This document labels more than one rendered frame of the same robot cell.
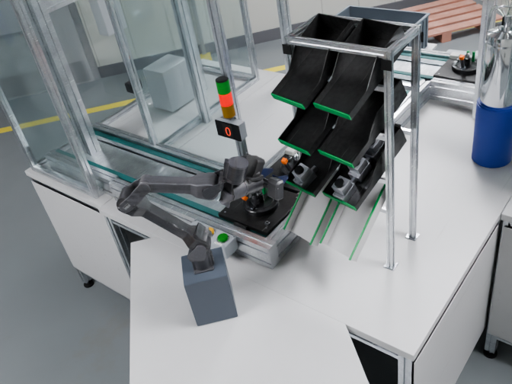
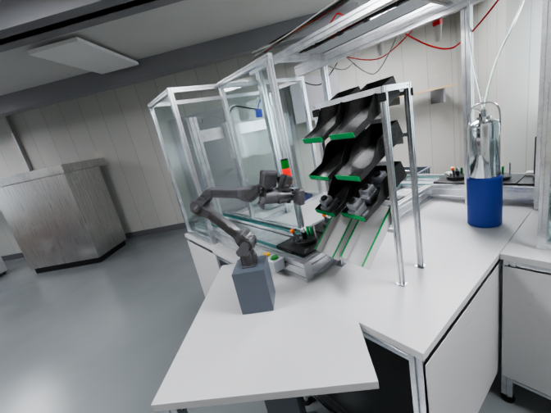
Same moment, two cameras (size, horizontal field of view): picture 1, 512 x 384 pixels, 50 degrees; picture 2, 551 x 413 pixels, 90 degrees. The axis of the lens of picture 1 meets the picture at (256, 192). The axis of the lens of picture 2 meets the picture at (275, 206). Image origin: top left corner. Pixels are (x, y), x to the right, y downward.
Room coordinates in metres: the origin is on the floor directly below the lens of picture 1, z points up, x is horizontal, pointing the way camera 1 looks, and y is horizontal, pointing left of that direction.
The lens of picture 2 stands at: (0.26, -0.15, 1.59)
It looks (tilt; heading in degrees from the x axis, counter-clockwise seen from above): 15 degrees down; 10
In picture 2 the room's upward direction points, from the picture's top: 12 degrees counter-clockwise
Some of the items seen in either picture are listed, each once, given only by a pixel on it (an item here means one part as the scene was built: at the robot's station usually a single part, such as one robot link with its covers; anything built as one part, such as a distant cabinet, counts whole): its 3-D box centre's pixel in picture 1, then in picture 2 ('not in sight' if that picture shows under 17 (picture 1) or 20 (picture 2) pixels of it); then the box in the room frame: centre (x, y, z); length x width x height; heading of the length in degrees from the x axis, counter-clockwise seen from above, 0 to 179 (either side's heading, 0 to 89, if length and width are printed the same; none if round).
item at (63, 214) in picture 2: not in sight; (68, 214); (4.66, 4.55, 0.88); 1.43 x 1.05 x 1.76; 94
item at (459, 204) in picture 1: (324, 169); (356, 231); (2.00, -0.32, 0.85); 1.50 x 1.41 x 0.03; 46
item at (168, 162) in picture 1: (210, 192); (277, 239); (1.91, 0.19, 0.91); 0.84 x 0.28 x 0.10; 46
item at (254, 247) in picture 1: (187, 217); (257, 250); (1.77, 0.29, 0.91); 0.89 x 0.06 x 0.11; 46
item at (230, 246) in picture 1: (210, 238); (267, 260); (1.59, 0.20, 0.93); 0.21 x 0.07 x 0.06; 46
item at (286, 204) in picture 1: (261, 206); (305, 242); (1.68, -0.01, 0.96); 0.24 x 0.24 x 0.02; 46
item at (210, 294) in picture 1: (209, 286); (255, 283); (1.32, 0.21, 0.96); 0.14 x 0.14 x 0.20; 4
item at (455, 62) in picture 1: (467, 59); (457, 172); (2.45, -1.14, 1.01); 0.24 x 0.24 x 0.13; 46
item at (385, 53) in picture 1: (356, 146); (369, 187); (1.52, -0.36, 1.26); 0.36 x 0.21 x 0.80; 46
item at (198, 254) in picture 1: (198, 244); (246, 245); (1.32, 0.21, 1.15); 0.09 x 0.07 x 0.06; 170
